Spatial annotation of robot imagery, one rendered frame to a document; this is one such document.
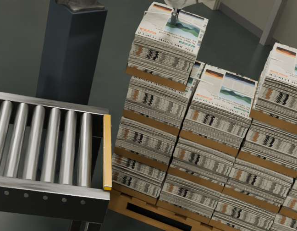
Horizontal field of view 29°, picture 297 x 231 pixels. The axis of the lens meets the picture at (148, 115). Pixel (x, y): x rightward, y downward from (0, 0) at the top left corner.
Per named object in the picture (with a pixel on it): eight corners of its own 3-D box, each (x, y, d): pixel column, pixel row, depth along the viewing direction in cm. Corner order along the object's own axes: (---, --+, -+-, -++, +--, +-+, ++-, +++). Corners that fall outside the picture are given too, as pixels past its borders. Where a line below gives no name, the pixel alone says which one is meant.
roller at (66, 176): (69, 106, 237) (62, 113, 239) (63, 184, 199) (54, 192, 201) (79, 112, 239) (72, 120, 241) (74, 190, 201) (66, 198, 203)
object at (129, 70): (134, 53, 276) (135, 46, 273) (191, 72, 275) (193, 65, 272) (124, 73, 264) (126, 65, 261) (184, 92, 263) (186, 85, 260)
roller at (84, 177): (93, 119, 242) (91, 110, 239) (91, 198, 204) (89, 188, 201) (81, 121, 242) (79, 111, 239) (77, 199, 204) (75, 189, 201)
